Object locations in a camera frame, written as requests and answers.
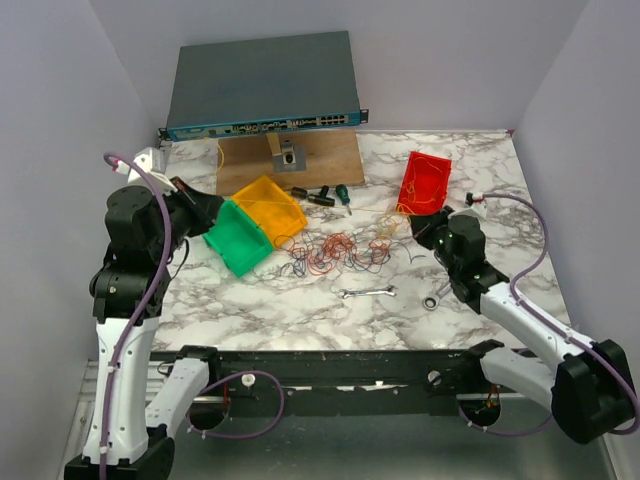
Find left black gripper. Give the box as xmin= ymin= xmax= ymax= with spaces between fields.
xmin=149 ymin=175 xmax=221 ymax=261

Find yellow wires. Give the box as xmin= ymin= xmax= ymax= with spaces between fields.
xmin=374 ymin=154 xmax=451 ymax=241

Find colourful thin wires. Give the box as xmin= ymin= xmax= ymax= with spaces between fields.
xmin=277 ymin=219 xmax=426 ymax=277

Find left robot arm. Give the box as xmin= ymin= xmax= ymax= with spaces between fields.
xmin=63 ymin=177 xmax=224 ymax=479

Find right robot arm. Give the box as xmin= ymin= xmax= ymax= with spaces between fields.
xmin=409 ymin=207 xmax=639 ymax=444

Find red plastic bin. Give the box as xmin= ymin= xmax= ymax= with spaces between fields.
xmin=396 ymin=151 xmax=452 ymax=215

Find green plastic bin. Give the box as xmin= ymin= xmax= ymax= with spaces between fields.
xmin=202 ymin=200 xmax=273 ymax=278

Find yellow plastic bin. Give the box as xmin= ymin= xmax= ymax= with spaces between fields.
xmin=231 ymin=175 xmax=308 ymax=249

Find silver ratchet wrench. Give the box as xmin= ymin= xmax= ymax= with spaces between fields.
xmin=422 ymin=283 xmax=451 ymax=311

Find silver open-end wrench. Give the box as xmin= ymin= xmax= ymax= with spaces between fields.
xmin=337 ymin=285 xmax=397 ymax=299

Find black socket adapter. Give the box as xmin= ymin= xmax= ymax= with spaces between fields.
xmin=307 ymin=185 xmax=335 ymax=207

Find wooden board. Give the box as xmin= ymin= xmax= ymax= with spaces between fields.
xmin=215 ymin=129 xmax=365 ymax=195

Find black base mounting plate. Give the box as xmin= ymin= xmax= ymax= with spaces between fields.
xmin=159 ymin=349 xmax=521 ymax=416

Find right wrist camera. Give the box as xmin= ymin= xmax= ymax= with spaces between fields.
xmin=449 ymin=192 xmax=488 ymax=220

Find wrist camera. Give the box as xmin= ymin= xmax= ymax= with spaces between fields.
xmin=449 ymin=192 xmax=488 ymax=220
xmin=126 ymin=147 xmax=177 ymax=195

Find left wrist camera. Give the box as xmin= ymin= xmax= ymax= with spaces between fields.
xmin=126 ymin=147 xmax=177 ymax=195

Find green handle screwdriver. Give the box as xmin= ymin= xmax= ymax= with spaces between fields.
xmin=335 ymin=184 xmax=353 ymax=216

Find grey blue network switch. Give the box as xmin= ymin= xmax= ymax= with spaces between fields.
xmin=159 ymin=31 xmax=369 ymax=142

